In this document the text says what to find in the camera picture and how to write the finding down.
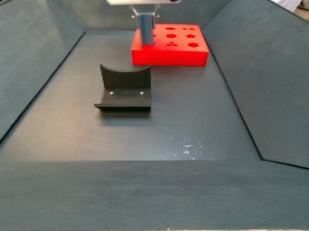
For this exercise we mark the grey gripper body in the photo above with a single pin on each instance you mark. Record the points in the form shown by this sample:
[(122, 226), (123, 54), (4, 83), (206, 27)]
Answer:
[(142, 2)]

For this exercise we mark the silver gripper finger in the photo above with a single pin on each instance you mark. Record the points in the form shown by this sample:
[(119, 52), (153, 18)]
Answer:
[(135, 13), (157, 6)]

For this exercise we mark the blue arch block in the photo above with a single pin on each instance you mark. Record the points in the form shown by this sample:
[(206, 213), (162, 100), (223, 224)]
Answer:
[(146, 23)]

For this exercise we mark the red shape sorting board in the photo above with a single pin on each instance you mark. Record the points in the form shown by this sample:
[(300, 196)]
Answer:
[(179, 46)]

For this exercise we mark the black curved holder stand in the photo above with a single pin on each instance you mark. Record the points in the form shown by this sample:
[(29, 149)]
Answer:
[(127, 89)]

